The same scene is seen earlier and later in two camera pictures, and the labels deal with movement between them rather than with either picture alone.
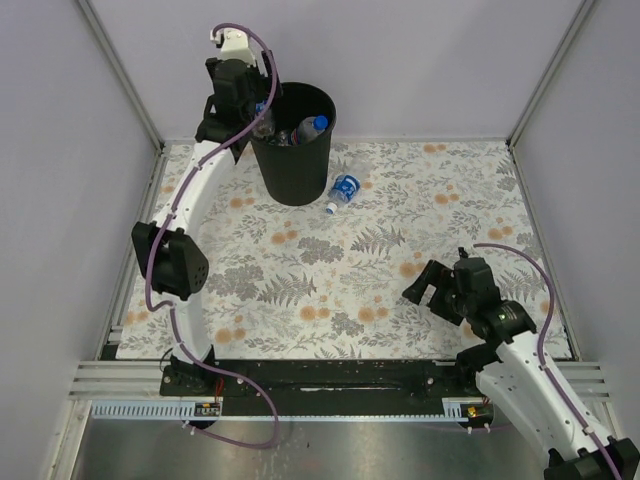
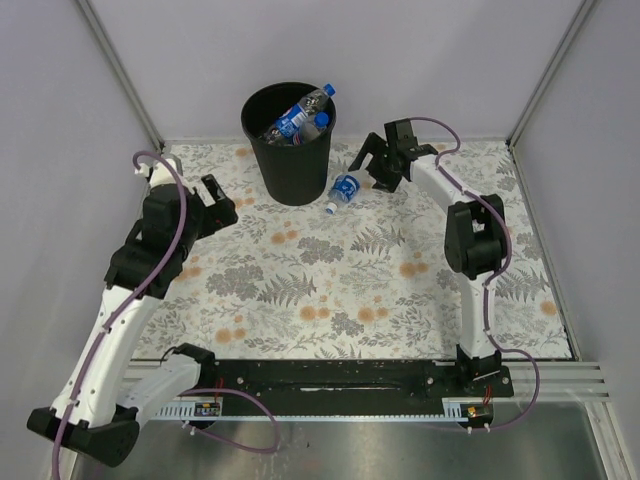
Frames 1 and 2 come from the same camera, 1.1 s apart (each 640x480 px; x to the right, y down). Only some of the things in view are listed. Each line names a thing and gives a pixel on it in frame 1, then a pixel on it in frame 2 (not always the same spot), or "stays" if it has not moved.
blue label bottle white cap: (344, 190) stays
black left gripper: (264, 83) → (221, 213)
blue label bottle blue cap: (265, 128) → (329, 90)
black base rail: (324, 381) stays
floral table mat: (326, 279) stays
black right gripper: (438, 276) → (374, 146)
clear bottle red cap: (283, 138) → (271, 136)
